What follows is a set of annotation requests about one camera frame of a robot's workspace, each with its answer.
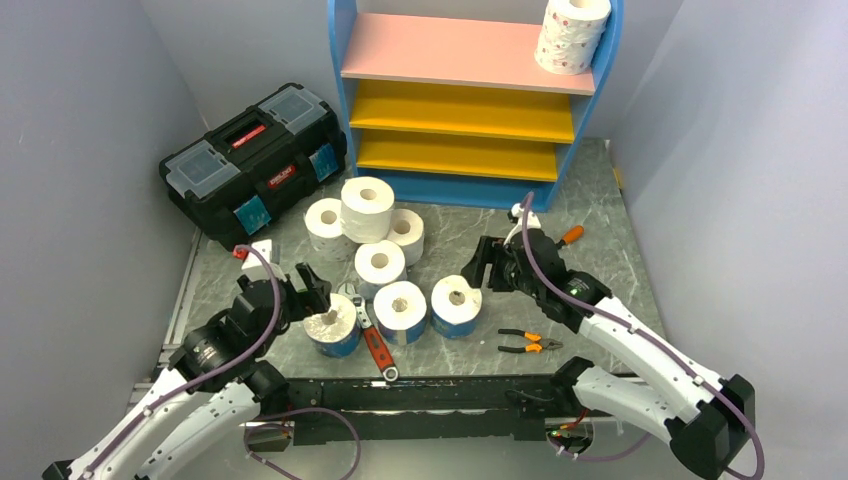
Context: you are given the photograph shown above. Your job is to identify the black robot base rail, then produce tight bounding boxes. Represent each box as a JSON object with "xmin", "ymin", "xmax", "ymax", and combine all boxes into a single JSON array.
[{"xmin": 260, "ymin": 374, "xmax": 585, "ymax": 446}]

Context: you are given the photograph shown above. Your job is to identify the white roll of pile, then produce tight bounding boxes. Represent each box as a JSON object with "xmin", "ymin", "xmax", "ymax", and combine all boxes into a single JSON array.
[
  {"xmin": 387, "ymin": 208, "xmax": 425, "ymax": 267},
  {"xmin": 340, "ymin": 176, "xmax": 395, "ymax": 244},
  {"xmin": 354, "ymin": 240, "xmax": 407, "ymax": 300},
  {"xmin": 304, "ymin": 198, "xmax": 356, "ymax": 261}
]

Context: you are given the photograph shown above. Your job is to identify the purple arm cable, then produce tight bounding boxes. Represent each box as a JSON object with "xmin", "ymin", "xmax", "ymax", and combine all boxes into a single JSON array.
[
  {"xmin": 72, "ymin": 243, "xmax": 362, "ymax": 480},
  {"xmin": 516, "ymin": 190, "xmax": 766, "ymax": 480}
]

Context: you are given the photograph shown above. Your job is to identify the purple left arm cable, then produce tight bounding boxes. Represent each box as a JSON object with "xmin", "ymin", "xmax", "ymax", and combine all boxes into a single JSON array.
[{"xmin": 72, "ymin": 243, "xmax": 362, "ymax": 480}]

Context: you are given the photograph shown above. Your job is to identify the black plastic toolbox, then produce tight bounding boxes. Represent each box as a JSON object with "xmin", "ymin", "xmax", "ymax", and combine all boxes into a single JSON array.
[{"xmin": 158, "ymin": 83, "xmax": 347, "ymax": 250}]

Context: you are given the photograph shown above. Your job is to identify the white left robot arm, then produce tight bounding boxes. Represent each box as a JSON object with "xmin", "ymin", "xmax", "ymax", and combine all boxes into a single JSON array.
[{"xmin": 41, "ymin": 263, "xmax": 332, "ymax": 479}]

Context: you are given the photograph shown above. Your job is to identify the red adjustable wrench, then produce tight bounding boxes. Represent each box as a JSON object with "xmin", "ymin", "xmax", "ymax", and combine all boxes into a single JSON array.
[{"xmin": 351, "ymin": 295, "xmax": 399, "ymax": 382}]

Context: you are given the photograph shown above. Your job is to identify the white roll front of pile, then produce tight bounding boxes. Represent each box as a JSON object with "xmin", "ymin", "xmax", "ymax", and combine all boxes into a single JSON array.
[{"xmin": 354, "ymin": 240, "xmax": 407, "ymax": 300}]

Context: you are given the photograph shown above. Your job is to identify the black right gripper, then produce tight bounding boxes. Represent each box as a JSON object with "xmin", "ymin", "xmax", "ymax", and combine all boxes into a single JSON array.
[{"xmin": 460, "ymin": 235, "xmax": 542, "ymax": 299}]

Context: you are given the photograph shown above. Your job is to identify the pink patterned paper towel roll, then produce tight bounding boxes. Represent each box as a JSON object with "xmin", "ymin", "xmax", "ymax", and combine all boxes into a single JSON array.
[{"xmin": 534, "ymin": 0, "xmax": 612, "ymax": 76}]

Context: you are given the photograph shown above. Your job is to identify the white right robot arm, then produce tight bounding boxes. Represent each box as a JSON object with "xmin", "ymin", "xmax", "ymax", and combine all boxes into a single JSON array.
[{"xmin": 461, "ymin": 228, "xmax": 765, "ymax": 479}]

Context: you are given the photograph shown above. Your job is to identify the orange handled pliers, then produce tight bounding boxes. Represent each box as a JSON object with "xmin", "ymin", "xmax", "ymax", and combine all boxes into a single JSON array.
[{"xmin": 497, "ymin": 328, "xmax": 564, "ymax": 354}]

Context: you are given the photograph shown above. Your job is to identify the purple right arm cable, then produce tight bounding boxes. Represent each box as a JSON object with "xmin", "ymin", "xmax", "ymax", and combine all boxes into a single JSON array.
[{"xmin": 516, "ymin": 190, "xmax": 766, "ymax": 480}]

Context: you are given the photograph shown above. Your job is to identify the white roll right of pile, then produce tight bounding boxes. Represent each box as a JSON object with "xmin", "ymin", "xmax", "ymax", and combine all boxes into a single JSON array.
[{"xmin": 387, "ymin": 208, "xmax": 425, "ymax": 267}]

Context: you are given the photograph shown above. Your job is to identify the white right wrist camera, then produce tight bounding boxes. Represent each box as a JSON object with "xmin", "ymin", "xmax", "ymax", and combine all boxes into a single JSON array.
[{"xmin": 504, "ymin": 203, "xmax": 542, "ymax": 245}]

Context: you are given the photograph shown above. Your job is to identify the white roll left of pile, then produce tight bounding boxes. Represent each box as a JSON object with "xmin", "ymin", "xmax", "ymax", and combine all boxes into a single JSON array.
[{"xmin": 304, "ymin": 198, "xmax": 356, "ymax": 261}]

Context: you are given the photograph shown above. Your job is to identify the white roll top of pile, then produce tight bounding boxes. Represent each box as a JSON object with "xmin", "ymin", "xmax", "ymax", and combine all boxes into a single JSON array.
[{"xmin": 340, "ymin": 176, "xmax": 395, "ymax": 244}]

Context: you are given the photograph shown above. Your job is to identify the orange handled screwdriver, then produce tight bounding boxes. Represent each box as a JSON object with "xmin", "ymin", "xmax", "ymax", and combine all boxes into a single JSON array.
[{"xmin": 556, "ymin": 225, "xmax": 585, "ymax": 249}]

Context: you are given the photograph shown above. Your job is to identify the blue shelf with coloured boards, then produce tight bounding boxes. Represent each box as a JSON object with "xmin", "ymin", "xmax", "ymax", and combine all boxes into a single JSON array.
[{"xmin": 327, "ymin": 1, "xmax": 624, "ymax": 212}]

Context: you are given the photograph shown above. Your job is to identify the blue roll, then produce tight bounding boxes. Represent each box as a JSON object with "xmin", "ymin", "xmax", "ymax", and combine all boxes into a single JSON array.
[
  {"xmin": 373, "ymin": 281, "xmax": 428, "ymax": 346},
  {"xmin": 430, "ymin": 275, "xmax": 483, "ymax": 339},
  {"xmin": 303, "ymin": 293, "xmax": 361, "ymax": 358}
]

